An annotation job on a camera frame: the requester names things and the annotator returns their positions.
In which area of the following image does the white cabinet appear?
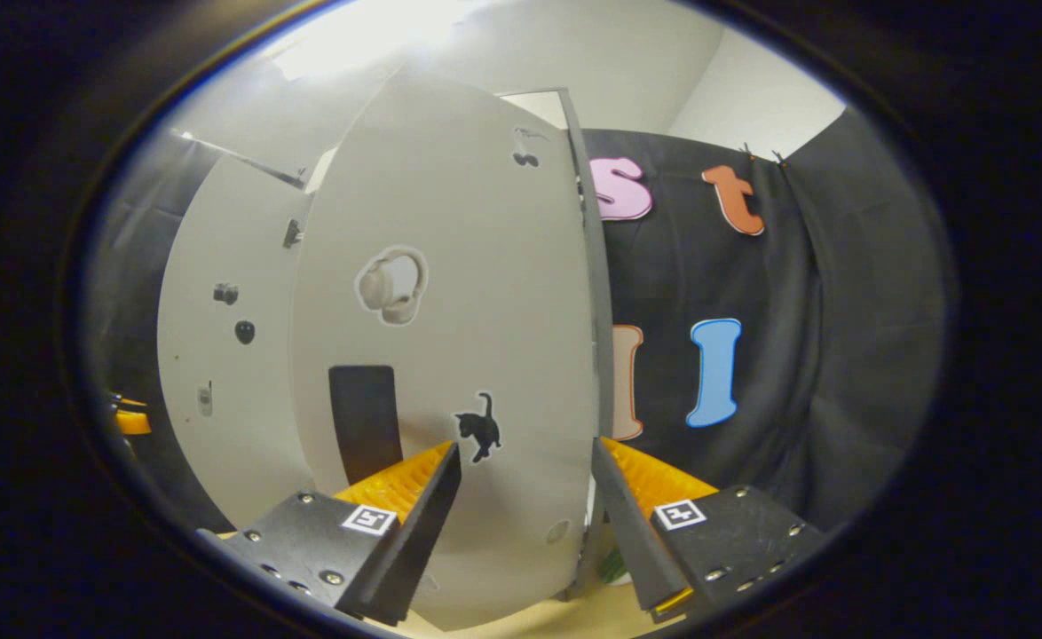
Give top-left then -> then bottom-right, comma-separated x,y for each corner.
308,87 -> 615,604

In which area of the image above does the black right door handle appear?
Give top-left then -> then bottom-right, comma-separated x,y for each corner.
328,365 -> 404,487

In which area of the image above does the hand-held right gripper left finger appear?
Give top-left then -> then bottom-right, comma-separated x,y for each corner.
197,441 -> 462,627

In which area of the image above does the white cabinet door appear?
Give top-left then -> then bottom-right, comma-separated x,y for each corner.
157,155 -> 327,529
290,71 -> 597,631

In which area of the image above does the watermelon slice toy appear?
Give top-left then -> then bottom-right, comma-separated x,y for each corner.
599,546 -> 633,587

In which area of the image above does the black backdrop cloth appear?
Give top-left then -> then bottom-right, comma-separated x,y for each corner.
86,111 -> 957,533

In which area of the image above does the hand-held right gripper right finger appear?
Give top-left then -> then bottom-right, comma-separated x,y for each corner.
590,435 -> 828,622

